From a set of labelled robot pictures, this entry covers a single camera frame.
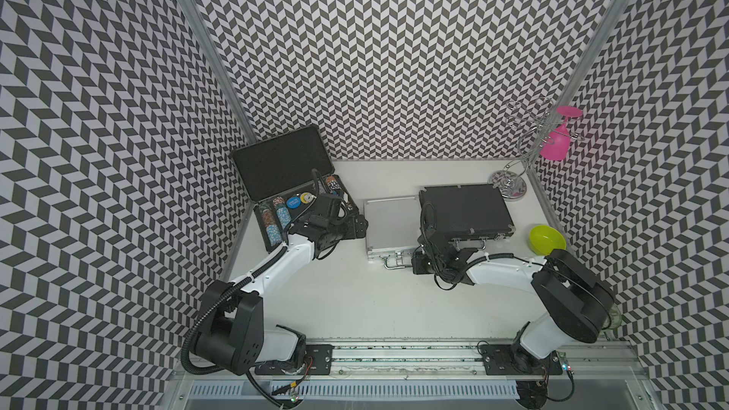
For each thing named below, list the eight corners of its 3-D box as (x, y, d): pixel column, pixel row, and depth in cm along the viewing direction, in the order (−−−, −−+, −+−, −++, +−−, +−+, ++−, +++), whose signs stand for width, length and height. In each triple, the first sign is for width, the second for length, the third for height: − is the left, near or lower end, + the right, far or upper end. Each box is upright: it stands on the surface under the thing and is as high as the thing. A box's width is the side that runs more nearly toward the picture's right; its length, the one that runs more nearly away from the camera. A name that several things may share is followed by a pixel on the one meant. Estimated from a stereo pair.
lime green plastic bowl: (530, 259, 93) (537, 251, 89) (520, 232, 100) (526, 224, 95) (562, 259, 93) (571, 251, 89) (550, 232, 100) (558, 224, 95)
